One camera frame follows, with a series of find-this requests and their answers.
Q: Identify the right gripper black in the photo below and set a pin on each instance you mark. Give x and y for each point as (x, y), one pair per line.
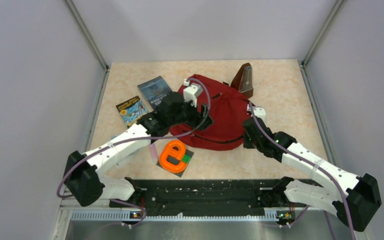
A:
(246, 143)

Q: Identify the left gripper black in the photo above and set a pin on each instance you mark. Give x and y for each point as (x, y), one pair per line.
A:
(198, 118)

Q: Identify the red backpack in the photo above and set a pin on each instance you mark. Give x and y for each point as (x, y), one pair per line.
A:
(228, 110)

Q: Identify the colourful illustrated children's book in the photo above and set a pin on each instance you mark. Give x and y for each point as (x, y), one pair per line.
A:
(131, 110)

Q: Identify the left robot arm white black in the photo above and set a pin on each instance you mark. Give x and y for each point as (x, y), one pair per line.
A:
(84, 172)

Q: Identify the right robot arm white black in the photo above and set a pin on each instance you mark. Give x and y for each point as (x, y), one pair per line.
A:
(350, 197)

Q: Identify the green toy block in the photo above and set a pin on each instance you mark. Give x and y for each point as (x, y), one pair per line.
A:
(186, 159)

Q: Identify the orange plastic letter toy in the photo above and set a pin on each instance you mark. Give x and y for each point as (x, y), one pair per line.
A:
(175, 144)

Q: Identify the brown wooden metronome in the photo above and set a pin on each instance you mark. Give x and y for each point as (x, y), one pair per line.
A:
(243, 80)

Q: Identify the dark blue paperback book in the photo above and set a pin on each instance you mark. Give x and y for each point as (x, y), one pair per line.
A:
(154, 91)

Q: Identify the pink eraser stick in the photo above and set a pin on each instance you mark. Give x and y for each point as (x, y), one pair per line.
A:
(153, 153)

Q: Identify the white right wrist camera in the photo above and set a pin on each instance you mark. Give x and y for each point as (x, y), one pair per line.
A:
(257, 111)

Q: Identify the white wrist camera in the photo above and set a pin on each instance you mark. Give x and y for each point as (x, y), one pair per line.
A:
(257, 111)
(191, 92)

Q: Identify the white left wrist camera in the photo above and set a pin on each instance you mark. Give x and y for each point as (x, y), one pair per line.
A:
(191, 92)

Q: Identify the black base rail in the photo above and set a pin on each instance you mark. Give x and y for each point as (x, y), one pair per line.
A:
(208, 198)

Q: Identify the aluminium frame post left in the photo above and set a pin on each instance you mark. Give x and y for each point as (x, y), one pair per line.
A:
(76, 15)

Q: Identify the aluminium frame post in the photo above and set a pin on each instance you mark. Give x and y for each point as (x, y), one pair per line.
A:
(338, 5)
(76, 15)

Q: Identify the aluminium frame post right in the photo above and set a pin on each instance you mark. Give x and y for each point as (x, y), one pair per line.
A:
(338, 5)

